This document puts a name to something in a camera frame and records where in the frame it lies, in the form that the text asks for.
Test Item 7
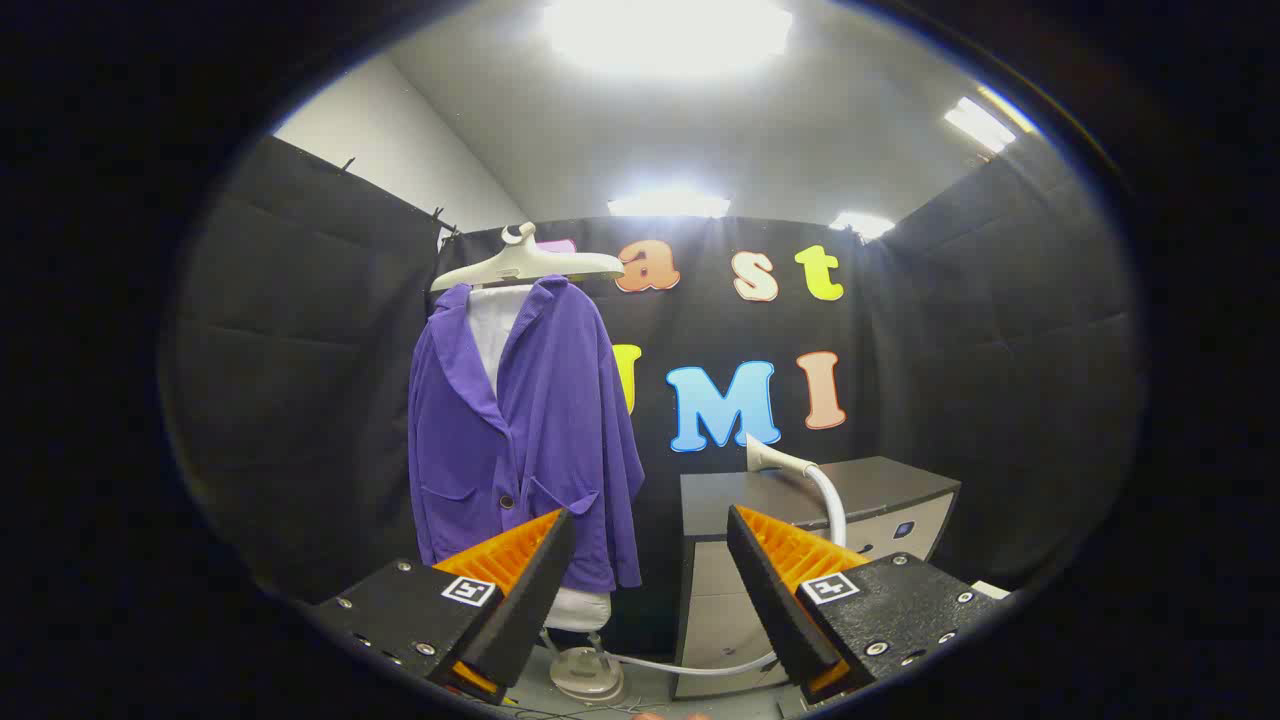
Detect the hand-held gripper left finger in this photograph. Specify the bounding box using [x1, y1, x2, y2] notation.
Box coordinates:
[305, 508, 578, 706]

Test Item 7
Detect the grey cabinet with dark top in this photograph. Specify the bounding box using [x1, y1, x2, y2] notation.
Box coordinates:
[672, 456, 963, 701]

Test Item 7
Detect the purple jacket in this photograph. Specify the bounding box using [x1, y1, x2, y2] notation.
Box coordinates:
[407, 275, 646, 593]

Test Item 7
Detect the large ceiling light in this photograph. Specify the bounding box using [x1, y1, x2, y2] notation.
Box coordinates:
[540, 0, 796, 76]

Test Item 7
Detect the white clothes hanger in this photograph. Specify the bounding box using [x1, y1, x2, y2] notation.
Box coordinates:
[430, 222, 626, 293]

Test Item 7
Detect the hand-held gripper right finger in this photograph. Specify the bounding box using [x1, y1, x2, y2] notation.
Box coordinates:
[726, 505, 1011, 706]

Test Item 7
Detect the rectangular ceiling light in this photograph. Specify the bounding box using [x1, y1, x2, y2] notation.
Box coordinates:
[943, 95, 1018, 154]

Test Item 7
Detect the white steamer base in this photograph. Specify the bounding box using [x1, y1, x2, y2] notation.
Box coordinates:
[548, 630, 626, 704]

